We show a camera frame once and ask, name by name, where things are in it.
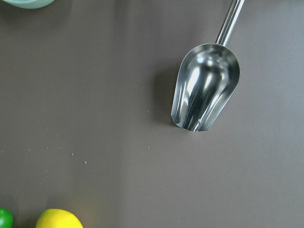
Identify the green lime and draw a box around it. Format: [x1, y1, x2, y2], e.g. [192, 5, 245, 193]
[0, 208, 14, 228]

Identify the metal ice scoop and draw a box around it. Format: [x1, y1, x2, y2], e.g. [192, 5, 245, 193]
[171, 0, 244, 132]

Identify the green bowl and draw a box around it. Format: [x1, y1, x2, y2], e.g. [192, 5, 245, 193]
[4, 0, 54, 9]

